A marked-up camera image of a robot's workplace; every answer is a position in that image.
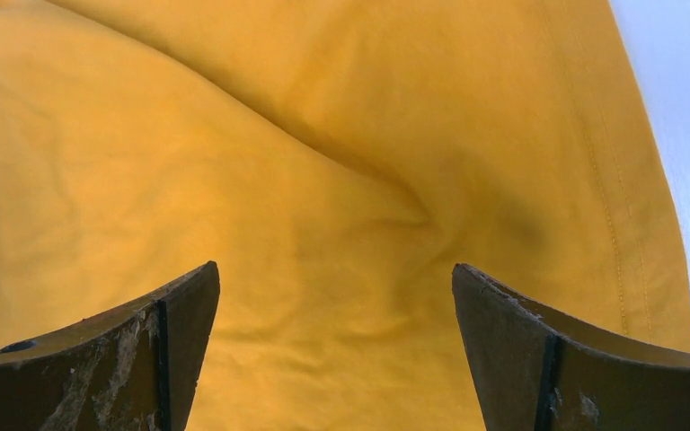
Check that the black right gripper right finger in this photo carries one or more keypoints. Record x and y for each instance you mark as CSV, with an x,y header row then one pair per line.
x,y
536,368

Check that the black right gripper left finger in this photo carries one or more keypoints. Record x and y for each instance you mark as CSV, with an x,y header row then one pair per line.
x,y
133,367

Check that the yellow t-shirt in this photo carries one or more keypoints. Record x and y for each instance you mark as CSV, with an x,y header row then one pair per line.
x,y
336,159

